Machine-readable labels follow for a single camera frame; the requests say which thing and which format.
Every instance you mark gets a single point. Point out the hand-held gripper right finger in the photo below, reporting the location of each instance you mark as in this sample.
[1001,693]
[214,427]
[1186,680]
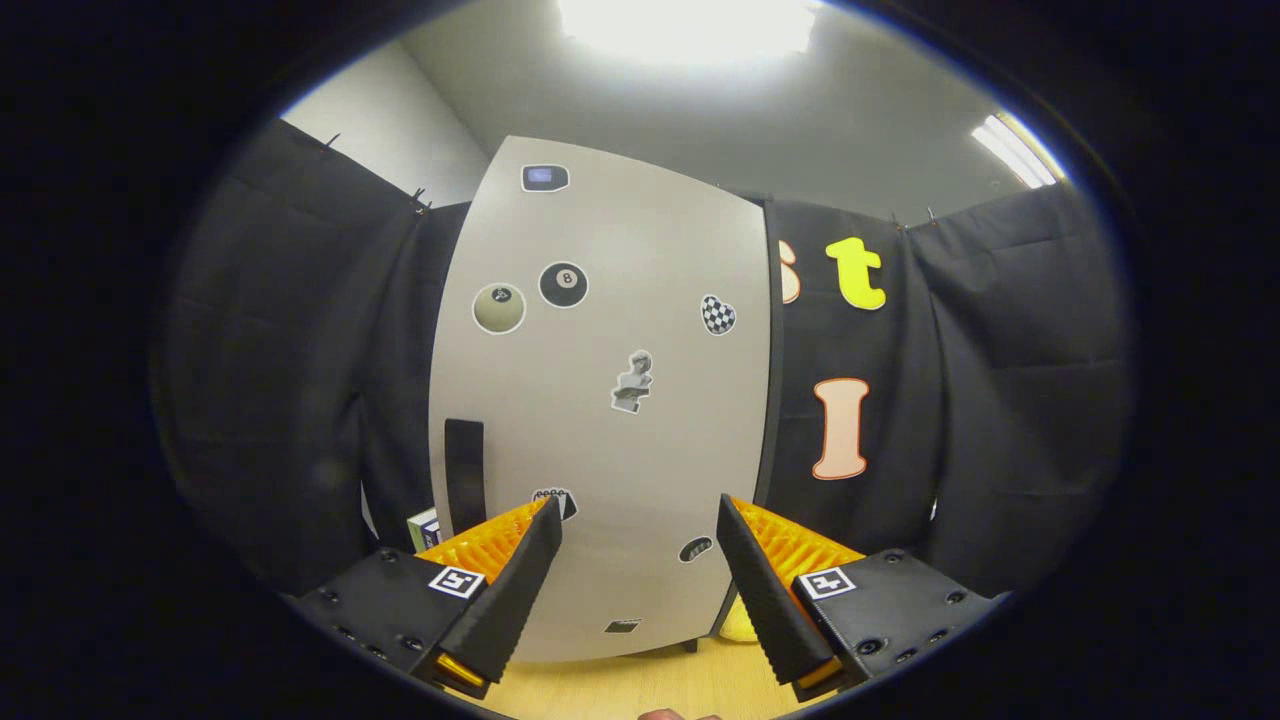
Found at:
[760,600]

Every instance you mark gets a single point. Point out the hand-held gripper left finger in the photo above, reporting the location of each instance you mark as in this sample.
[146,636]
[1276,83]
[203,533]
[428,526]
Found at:
[510,600]

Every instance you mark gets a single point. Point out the dark grey shoe cabinet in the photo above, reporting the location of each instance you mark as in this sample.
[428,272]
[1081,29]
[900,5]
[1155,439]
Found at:
[774,350]

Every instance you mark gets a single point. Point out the green spine book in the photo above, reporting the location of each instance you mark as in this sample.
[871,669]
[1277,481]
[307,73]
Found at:
[420,525]

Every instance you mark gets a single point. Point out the black backdrop cloth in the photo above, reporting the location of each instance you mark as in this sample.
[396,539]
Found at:
[300,350]

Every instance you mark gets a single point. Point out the long ceiling strip light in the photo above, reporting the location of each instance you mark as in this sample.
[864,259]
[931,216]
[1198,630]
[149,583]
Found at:
[1015,150]

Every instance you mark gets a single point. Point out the square ceiling light panel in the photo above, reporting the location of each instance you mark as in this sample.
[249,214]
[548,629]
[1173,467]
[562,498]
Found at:
[690,25]

